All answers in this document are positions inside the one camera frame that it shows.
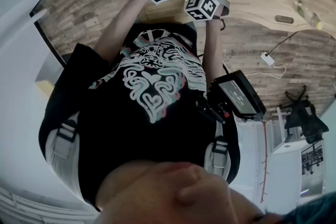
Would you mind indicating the white power strip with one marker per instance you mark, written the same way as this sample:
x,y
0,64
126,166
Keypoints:
x,y
267,58

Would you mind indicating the black printed t-shirt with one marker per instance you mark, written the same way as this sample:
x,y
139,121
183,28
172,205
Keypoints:
x,y
110,118

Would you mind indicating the red-brown branched rod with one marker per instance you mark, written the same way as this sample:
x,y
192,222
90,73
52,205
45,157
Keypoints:
x,y
265,160

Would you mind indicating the clear yellow-capped bottle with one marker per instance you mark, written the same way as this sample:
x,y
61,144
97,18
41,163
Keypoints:
x,y
311,17

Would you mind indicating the black office chair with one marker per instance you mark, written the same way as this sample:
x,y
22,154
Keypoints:
x,y
307,120

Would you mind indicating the person's left forearm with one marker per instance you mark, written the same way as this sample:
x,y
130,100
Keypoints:
x,y
118,29

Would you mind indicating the person's right forearm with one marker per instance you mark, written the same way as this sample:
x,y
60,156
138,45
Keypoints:
x,y
212,55

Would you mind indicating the yellow flat board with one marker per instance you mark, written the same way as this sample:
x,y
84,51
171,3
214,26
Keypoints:
x,y
44,87

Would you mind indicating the person's face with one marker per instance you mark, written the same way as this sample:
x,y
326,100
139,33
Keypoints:
x,y
170,196

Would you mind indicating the white slatted panel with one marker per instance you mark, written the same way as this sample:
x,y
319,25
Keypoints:
x,y
31,207

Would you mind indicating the white cabinet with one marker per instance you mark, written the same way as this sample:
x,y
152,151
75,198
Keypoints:
x,y
286,144

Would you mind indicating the brown oval object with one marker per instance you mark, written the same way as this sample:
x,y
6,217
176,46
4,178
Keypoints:
x,y
284,19

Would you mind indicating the black monitor screen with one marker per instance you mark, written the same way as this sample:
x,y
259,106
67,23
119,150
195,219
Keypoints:
x,y
241,94

